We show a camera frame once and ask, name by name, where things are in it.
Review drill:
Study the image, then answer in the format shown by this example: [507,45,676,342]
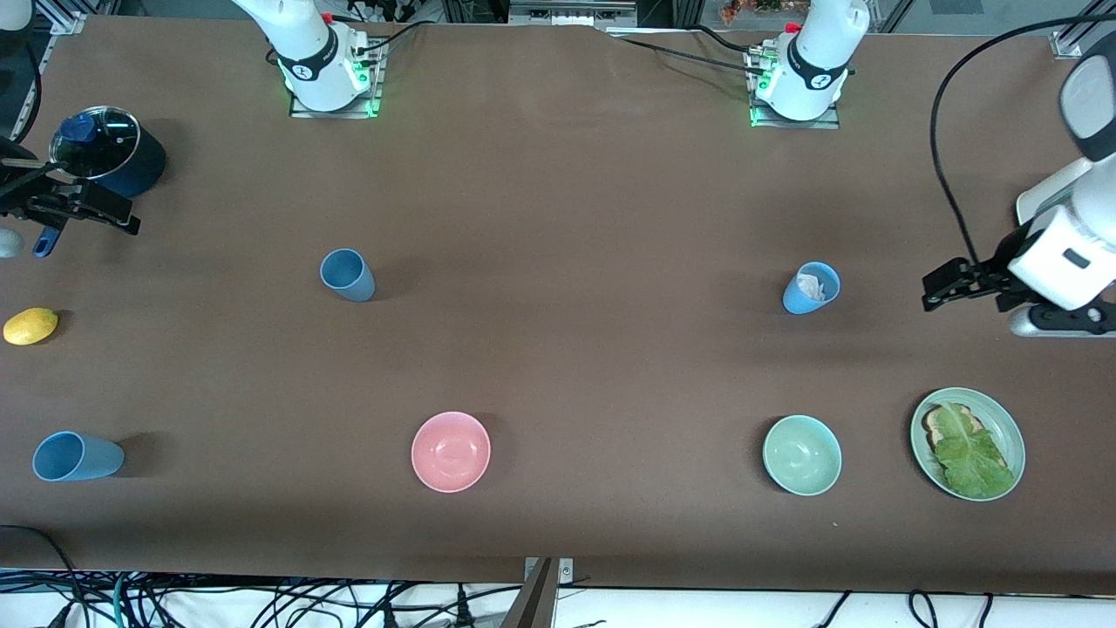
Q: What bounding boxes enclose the dark blue saucepan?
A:
[33,122,167,259]

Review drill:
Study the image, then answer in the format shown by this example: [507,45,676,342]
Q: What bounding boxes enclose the black right base cable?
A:
[353,22,432,58]

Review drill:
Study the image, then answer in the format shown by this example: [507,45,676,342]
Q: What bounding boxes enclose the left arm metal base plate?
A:
[750,48,840,130]

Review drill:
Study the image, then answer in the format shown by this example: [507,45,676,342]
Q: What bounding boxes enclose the colourful artificial flowers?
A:
[719,0,807,25]

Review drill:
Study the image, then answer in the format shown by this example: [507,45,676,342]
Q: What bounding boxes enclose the thick black left base cable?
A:
[693,24,768,55]

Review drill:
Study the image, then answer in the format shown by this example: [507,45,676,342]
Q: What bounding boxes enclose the yellow lemon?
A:
[3,307,60,346]

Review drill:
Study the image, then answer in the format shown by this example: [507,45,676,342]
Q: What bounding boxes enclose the thin black left base cable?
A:
[621,37,766,75]

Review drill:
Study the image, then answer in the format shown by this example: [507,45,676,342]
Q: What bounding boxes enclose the large blue plastic cup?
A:
[32,432,126,482]

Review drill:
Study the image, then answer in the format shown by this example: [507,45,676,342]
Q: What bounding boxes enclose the dark metal bar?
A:
[501,558,559,628]

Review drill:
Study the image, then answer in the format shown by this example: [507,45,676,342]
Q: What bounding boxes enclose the pink bowl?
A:
[411,412,492,494]

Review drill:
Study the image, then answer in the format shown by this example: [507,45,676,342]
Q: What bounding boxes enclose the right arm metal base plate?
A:
[289,39,384,119]

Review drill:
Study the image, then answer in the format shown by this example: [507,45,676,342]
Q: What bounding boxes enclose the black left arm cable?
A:
[929,16,1116,263]

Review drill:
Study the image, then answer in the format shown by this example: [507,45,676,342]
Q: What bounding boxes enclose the glass lid blue knob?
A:
[48,106,141,181]

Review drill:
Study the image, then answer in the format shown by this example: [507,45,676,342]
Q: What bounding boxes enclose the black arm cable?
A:
[929,16,1116,263]
[17,42,43,145]

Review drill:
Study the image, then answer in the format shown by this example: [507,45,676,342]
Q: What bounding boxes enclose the green plate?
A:
[910,387,1026,502]

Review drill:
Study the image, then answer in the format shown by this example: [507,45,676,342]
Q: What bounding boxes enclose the black looped cable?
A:
[0,523,84,628]

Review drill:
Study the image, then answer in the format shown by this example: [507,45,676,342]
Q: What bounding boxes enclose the small metal bracket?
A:
[523,558,575,585]

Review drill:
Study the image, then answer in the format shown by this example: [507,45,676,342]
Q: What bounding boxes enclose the green lettuce leaf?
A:
[933,406,1017,498]

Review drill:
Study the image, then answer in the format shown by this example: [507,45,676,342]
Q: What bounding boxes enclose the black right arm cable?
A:
[17,42,43,145]

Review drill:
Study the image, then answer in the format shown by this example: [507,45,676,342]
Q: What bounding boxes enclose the white toaster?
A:
[1016,157,1095,229]

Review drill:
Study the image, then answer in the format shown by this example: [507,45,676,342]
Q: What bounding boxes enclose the bright blue plastic cup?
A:
[782,262,841,315]

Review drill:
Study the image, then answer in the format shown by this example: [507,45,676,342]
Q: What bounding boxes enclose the dull blue plastic cup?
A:
[320,249,377,303]

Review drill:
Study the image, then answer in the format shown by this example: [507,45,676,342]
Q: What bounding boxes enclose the tangled black cables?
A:
[131,571,524,628]

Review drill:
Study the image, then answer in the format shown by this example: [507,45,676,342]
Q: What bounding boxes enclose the mint green bowl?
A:
[763,414,843,497]

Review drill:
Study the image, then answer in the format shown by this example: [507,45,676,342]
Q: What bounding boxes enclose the toast slice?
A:
[922,403,1008,472]

